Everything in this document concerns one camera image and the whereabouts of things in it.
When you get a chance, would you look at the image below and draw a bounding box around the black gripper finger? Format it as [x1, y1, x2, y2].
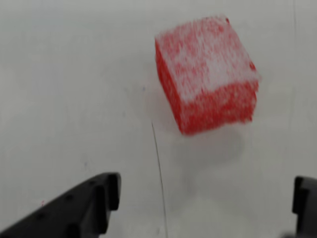
[291, 175, 317, 238]
[0, 172, 122, 238]

